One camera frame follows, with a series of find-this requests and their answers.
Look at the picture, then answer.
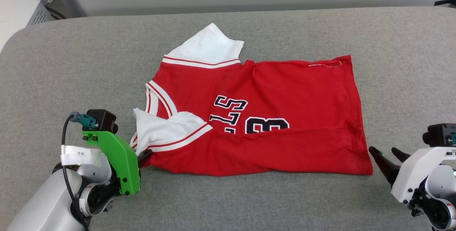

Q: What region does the red and white jersey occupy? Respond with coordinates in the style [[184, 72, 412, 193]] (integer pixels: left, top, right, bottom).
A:
[[129, 23, 373, 177]]

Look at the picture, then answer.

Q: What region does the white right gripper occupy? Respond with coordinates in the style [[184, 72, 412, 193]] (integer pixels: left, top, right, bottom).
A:
[[368, 146, 456, 203]]

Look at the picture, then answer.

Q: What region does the white equipment box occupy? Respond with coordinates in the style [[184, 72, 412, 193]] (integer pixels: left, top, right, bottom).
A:
[[0, 0, 56, 52]]

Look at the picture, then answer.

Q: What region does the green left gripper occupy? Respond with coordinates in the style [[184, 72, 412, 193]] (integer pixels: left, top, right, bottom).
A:
[[82, 131, 153, 195]]

